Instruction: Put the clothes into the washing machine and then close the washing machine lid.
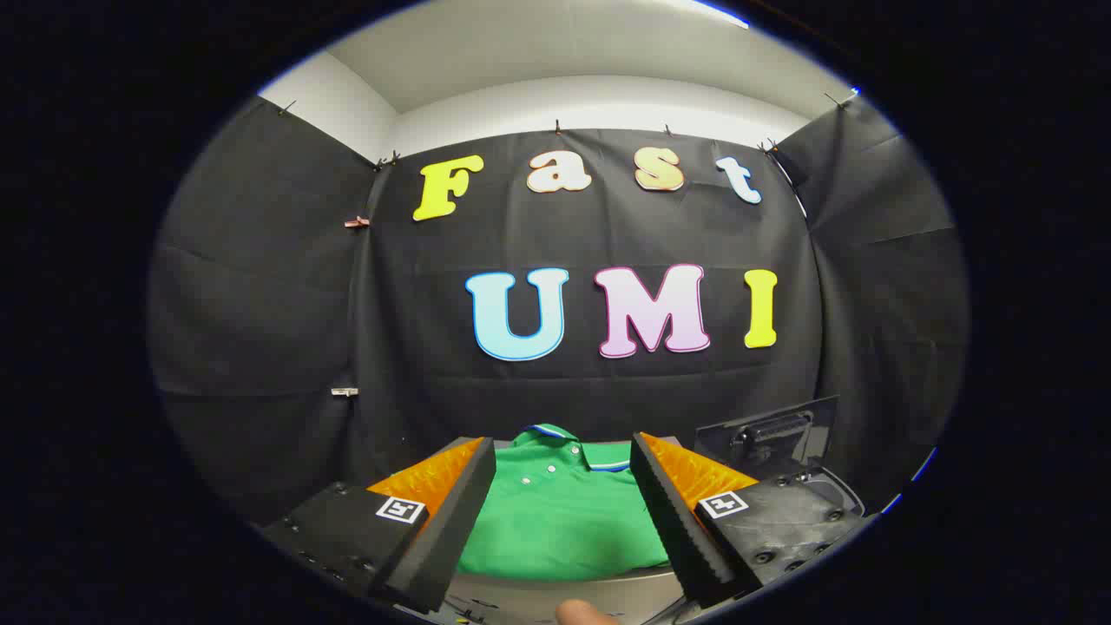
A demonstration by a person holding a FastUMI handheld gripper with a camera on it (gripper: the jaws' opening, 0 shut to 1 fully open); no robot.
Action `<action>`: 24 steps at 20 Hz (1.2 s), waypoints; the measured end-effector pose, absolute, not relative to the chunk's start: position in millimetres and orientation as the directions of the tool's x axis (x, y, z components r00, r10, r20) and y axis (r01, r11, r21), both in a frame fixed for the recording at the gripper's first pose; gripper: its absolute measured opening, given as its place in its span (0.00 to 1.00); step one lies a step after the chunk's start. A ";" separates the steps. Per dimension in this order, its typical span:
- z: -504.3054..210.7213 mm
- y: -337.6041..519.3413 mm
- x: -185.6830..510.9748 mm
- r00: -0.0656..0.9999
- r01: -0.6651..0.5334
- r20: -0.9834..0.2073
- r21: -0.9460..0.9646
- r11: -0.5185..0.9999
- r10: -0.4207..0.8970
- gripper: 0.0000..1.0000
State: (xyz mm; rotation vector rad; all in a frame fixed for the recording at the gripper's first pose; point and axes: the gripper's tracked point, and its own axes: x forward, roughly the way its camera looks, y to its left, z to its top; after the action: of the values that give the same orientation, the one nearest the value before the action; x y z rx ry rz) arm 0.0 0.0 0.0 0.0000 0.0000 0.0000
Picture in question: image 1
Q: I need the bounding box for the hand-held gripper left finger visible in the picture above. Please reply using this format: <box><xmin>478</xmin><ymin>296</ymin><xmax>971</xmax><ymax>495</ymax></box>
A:
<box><xmin>260</xmin><ymin>436</ymin><xmax>497</xmax><ymax>614</ymax></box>

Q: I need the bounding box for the dark glass washing machine lid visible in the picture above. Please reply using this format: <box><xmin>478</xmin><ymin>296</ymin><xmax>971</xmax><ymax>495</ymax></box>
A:
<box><xmin>694</xmin><ymin>397</ymin><xmax>840</xmax><ymax>477</ymax></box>

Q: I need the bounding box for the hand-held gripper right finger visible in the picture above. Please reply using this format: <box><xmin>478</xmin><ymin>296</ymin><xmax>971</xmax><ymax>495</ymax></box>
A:
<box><xmin>629</xmin><ymin>431</ymin><xmax>873</xmax><ymax>609</ymax></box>

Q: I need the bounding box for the green polo shirt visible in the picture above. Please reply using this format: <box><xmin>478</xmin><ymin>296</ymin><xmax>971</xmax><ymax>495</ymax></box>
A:
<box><xmin>457</xmin><ymin>424</ymin><xmax>671</xmax><ymax>581</ymax></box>

